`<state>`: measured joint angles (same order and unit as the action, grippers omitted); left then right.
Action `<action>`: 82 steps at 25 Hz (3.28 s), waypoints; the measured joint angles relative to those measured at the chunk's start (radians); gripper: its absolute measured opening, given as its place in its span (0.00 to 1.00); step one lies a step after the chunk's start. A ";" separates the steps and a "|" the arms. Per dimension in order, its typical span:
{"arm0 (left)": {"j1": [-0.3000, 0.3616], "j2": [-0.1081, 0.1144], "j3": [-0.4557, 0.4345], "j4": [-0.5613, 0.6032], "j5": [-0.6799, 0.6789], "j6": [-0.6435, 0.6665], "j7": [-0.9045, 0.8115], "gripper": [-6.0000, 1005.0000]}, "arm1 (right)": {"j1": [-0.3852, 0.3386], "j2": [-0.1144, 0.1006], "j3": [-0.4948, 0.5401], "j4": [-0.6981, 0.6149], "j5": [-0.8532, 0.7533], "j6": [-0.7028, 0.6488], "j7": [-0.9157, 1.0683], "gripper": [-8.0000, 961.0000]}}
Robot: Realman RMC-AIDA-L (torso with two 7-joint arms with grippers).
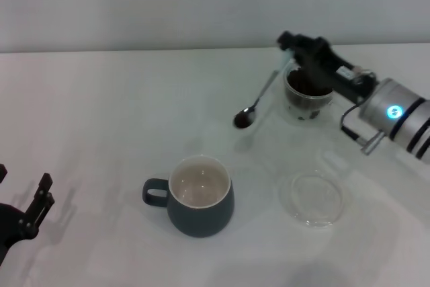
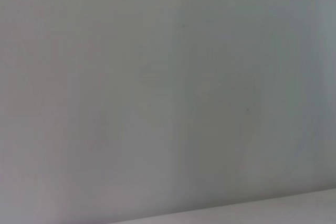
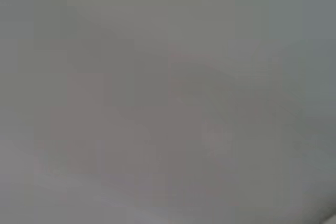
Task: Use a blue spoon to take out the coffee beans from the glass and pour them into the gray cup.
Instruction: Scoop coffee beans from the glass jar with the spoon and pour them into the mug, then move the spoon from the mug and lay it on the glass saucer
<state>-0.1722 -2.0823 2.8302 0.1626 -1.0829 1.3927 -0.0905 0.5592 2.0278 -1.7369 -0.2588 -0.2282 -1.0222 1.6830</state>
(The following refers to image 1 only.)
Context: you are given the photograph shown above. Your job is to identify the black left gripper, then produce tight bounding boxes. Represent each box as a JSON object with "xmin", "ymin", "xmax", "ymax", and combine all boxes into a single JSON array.
[{"xmin": 0, "ymin": 164, "xmax": 56, "ymax": 263}]

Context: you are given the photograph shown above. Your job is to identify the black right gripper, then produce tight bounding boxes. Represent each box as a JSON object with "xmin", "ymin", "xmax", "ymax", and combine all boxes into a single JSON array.
[{"xmin": 277, "ymin": 31, "xmax": 378, "ymax": 104}]

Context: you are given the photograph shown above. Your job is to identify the steel spoon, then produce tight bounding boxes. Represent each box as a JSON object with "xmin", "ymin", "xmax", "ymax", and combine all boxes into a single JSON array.
[{"xmin": 233, "ymin": 50, "xmax": 292, "ymax": 130}]

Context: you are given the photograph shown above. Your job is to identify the scooped coffee beans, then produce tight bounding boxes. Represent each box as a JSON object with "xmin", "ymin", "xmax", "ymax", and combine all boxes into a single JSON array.
[{"xmin": 234, "ymin": 114, "xmax": 252, "ymax": 130}]

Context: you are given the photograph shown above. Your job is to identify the dark blue mug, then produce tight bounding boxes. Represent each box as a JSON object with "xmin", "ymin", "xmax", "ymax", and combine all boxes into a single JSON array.
[{"xmin": 142, "ymin": 155, "xmax": 235, "ymax": 238}]

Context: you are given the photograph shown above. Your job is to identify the coffee beans heap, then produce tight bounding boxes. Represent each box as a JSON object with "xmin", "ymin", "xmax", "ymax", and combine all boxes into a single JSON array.
[{"xmin": 288, "ymin": 71, "xmax": 333, "ymax": 97}]

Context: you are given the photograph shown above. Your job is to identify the clear glass saucer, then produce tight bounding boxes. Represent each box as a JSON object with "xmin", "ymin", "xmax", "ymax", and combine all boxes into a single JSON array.
[{"xmin": 277, "ymin": 169, "xmax": 344, "ymax": 231}]

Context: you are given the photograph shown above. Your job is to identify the double-wall glass cup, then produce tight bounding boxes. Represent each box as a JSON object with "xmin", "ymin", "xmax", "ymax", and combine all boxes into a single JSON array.
[{"xmin": 280, "ymin": 64, "xmax": 337, "ymax": 123}]

